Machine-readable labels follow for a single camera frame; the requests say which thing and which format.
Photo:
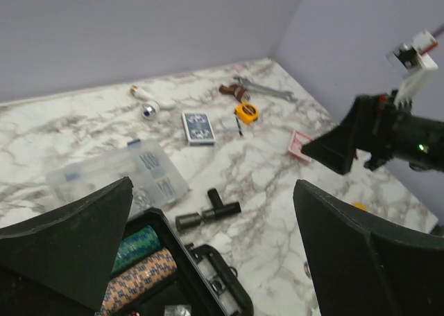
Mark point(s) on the orange poker chip row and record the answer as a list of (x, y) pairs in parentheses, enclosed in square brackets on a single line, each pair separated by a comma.
[(134, 282)]

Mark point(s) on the yellow dealer button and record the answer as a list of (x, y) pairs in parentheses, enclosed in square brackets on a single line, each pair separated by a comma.
[(360, 205)]

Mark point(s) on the yellow tape measure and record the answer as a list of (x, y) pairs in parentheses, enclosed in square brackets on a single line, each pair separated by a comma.
[(247, 112)]

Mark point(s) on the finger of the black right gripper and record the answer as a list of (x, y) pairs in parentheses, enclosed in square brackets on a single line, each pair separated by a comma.
[(336, 149)]

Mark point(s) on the black pencil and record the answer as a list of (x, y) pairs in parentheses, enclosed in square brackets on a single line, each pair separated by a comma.
[(239, 127)]

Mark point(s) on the black poker set case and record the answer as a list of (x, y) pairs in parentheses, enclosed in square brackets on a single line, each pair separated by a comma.
[(203, 284)]

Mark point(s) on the red playing card deck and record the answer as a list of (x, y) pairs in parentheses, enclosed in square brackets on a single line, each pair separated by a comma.
[(297, 141)]

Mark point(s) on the green poker chip row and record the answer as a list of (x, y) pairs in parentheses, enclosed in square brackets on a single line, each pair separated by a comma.
[(135, 247)]

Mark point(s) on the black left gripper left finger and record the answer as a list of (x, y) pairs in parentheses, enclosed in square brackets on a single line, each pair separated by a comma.
[(60, 262)]

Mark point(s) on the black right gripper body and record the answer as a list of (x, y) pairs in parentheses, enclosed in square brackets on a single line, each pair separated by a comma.
[(401, 135)]

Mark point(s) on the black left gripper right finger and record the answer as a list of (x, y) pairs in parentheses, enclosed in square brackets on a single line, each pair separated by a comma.
[(362, 264)]

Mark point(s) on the clear plastic organizer box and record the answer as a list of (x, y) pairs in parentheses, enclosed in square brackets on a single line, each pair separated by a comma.
[(156, 181)]

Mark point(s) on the blue playing card deck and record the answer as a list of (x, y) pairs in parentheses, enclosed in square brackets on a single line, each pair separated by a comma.
[(198, 129)]

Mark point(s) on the black T-shaped pipe fitting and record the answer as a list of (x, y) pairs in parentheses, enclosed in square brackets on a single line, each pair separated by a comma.
[(218, 212)]

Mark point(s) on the brown handled tool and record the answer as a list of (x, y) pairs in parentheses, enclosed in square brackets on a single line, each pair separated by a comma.
[(237, 91)]

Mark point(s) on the silver open-end wrench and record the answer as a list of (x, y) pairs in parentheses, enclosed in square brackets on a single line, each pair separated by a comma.
[(260, 89)]

